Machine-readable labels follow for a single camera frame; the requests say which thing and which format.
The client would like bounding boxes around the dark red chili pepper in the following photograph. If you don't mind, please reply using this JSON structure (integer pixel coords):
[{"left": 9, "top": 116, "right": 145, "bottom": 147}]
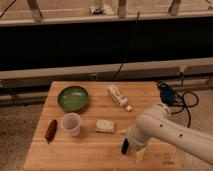
[{"left": 45, "top": 120, "right": 57, "bottom": 143}]

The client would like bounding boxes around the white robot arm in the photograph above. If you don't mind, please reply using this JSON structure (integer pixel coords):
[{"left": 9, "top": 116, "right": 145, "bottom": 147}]
[{"left": 121, "top": 103, "right": 213, "bottom": 165}]

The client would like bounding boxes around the green bowl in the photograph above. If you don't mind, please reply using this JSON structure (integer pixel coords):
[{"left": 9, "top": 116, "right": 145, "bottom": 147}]
[{"left": 57, "top": 86, "right": 89, "bottom": 112}]

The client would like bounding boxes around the translucent plastic cup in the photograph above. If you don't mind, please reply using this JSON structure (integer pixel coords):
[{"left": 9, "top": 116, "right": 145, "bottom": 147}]
[{"left": 60, "top": 113, "right": 81, "bottom": 137}]

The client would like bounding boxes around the white folded cloth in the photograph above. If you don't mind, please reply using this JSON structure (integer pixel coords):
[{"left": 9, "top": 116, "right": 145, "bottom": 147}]
[{"left": 96, "top": 119, "right": 115, "bottom": 133}]

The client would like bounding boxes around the black hanging cable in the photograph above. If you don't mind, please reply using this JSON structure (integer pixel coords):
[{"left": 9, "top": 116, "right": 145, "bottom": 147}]
[{"left": 111, "top": 9, "right": 141, "bottom": 81}]

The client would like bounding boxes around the black eraser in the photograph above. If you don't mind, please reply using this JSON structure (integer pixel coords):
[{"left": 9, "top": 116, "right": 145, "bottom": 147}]
[{"left": 121, "top": 139, "right": 129, "bottom": 155}]

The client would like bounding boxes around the white plastic bottle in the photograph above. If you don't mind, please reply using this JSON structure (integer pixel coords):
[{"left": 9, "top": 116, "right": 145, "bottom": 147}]
[{"left": 108, "top": 84, "right": 132, "bottom": 112}]

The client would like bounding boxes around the blue power adapter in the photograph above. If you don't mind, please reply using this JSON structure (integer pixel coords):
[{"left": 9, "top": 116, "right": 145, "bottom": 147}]
[{"left": 160, "top": 87, "right": 175, "bottom": 104}]

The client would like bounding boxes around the black floor cable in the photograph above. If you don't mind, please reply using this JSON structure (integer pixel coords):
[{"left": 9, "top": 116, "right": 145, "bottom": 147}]
[{"left": 156, "top": 80, "right": 200, "bottom": 129}]

